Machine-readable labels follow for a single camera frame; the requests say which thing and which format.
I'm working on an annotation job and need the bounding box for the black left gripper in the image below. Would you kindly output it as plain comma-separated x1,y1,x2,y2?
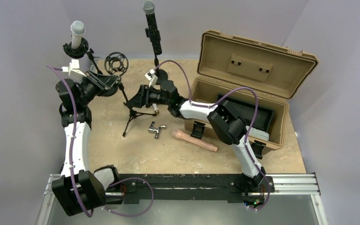
78,70,118,106

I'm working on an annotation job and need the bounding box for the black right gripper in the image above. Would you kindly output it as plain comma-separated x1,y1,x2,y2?
126,85,170,109

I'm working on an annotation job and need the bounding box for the white plastic faucet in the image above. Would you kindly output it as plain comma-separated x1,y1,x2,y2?
152,104,159,115

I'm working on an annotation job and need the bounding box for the black tripod microphone stand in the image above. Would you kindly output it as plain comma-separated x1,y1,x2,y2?
104,52,158,137

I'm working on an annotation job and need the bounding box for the pink rose-gold microphone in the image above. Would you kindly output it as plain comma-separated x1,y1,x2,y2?
171,129,218,152

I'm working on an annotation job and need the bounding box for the white silver microphone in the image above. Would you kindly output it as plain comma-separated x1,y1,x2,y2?
70,21,85,49

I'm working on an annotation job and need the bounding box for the black speckled microphone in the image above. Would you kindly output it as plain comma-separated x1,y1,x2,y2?
142,0,162,55

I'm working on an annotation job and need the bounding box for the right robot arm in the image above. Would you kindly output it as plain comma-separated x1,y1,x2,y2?
126,80,268,191

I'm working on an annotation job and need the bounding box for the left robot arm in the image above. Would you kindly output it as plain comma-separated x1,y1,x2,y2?
52,71,121,218

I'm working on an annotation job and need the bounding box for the black round-base stand centre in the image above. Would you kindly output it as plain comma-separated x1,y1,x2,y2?
145,28,168,84

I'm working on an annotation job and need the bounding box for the black round-base stand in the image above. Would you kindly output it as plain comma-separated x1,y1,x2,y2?
63,38,118,97
145,28,168,84

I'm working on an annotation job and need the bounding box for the black round-base stand left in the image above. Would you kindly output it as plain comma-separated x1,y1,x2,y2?
63,38,118,97

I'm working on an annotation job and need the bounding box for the chrome metal faucet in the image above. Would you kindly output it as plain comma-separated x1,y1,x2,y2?
148,121,167,139

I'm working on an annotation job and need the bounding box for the tan plastic tool case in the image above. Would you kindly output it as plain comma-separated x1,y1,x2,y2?
191,30,319,152

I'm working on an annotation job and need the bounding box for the grey device in case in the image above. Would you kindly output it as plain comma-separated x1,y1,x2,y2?
248,127,270,142

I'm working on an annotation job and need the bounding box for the black tray in case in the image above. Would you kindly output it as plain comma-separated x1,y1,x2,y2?
217,93,274,133

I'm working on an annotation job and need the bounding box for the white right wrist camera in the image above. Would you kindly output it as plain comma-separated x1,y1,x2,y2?
144,69,158,88

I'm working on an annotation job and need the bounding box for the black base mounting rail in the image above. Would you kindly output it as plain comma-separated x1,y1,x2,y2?
106,173,275,205

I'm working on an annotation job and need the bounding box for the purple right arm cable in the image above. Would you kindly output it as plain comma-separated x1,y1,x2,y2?
153,60,270,212

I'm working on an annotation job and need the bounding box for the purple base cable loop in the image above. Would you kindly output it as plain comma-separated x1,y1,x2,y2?
102,177,155,218

